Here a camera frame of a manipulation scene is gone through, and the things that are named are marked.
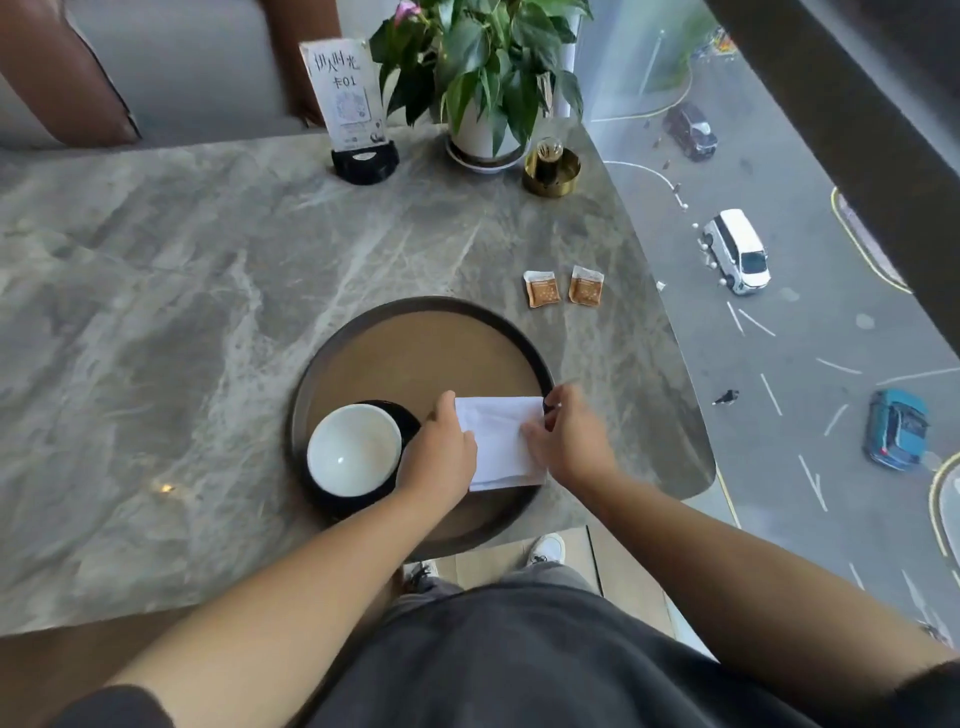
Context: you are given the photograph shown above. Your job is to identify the person's right hand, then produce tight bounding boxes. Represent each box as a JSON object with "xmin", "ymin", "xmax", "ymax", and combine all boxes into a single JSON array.
[{"xmin": 521, "ymin": 384, "xmax": 621, "ymax": 493}]

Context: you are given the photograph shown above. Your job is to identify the person's left hand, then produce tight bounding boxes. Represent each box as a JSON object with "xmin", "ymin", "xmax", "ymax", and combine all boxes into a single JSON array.
[{"xmin": 395, "ymin": 390, "xmax": 479, "ymax": 515}]

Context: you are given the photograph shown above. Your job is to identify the white paper napkin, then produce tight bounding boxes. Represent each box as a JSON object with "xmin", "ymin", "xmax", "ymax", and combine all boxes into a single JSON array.
[{"xmin": 453, "ymin": 395, "xmax": 553, "ymax": 493}]

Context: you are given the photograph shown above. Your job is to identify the person's right forearm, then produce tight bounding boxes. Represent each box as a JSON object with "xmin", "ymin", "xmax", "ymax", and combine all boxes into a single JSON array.
[{"xmin": 556, "ymin": 468, "xmax": 958, "ymax": 712}]

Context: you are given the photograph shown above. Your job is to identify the person's left forearm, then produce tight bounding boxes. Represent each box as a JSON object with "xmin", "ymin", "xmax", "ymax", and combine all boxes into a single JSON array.
[{"xmin": 105, "ymin": 483, "xmax": 475, "ymax": 728}]

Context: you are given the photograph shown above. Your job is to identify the black saucer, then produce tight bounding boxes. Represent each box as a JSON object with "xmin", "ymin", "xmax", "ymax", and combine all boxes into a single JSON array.
[{"xmin": 300, "ymin": 399, "xmax": 423, "ymax": 520}]

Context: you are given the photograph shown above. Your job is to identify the round brown tray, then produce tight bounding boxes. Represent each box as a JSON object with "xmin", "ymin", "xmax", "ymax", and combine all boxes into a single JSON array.
[{"xmin": 288, "ymin": 296, "xmax": 558, "ymax": 561}]

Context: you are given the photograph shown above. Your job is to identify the white ceramic cup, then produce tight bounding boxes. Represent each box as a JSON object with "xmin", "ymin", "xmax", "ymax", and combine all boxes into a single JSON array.
[{"xmin": 306, "ymin": 403, "xmax": 405, "ymax": 499}]

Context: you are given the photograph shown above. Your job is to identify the grey trousers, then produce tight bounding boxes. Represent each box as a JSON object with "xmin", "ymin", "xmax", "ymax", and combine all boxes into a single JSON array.
[{"xmin": 386, "ymin": 561, "xmax": 601, "ymax": 625}]

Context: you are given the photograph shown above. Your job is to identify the orange sugar packet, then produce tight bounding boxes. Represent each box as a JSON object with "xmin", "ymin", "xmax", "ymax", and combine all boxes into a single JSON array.
[
  {"xmin": 522, "ymin": 270, "xmax": 562, "ymax": 309},
  {"xmin": 567, "ymin": 264, "xmax": 606, "ymax": 308}
]

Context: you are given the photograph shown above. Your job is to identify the dark grey shirt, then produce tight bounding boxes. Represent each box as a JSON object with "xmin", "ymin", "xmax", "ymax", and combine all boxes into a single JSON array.
[{"xmin": 45, "ymin": 583, "xmax": 960, "ymax": 728}]

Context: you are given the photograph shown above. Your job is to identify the white plant pot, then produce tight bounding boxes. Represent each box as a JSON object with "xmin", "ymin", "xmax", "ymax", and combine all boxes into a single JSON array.
[{"xmin": 444, "ymin": 96, "xmax": 532, "ymax": 175}]

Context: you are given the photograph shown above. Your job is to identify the white van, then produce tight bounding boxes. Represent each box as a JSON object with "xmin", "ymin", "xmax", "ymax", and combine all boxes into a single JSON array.
[{"xmin": 700, "ymin": 208, "xmax": 773, "ymax": 297}]

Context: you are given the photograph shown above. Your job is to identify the white table sign black base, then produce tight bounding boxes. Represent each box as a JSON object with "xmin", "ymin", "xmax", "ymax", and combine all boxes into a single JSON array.
[{"xmin": 299, "ymin": 36, "xmax": 401, "ymax": 186}]

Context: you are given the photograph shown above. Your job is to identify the dark parked car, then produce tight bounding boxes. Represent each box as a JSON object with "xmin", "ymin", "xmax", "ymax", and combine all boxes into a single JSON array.
[{"xmin": 662, "ymin": 102, "xmax": 720, "ymax": 163}]

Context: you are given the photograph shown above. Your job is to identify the blue car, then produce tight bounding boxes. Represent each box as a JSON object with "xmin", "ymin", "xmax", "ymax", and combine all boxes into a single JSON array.
[{"xmin": 861, "ymin": 387, "xmax": 932, "ymax": 473}]

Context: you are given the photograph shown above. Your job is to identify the green leafy plant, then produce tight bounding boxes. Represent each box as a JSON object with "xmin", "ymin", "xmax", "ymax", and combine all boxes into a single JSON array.
[{"xmin": 368, "ymin": 0, "xmax": 594, "ymax": 159}]

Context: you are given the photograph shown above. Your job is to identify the brown leather seat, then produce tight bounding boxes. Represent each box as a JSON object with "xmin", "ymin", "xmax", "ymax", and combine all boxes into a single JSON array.
[{"xmin": 0, "ymin": 0, "xmax": 141, "ymax": 148}]

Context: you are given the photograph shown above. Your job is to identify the dark window frame beam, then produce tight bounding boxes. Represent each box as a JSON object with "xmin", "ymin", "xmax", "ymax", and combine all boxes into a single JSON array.
[{"xmin": 703, "ymin": 0, "xmax": 960, "ymax": 355}]

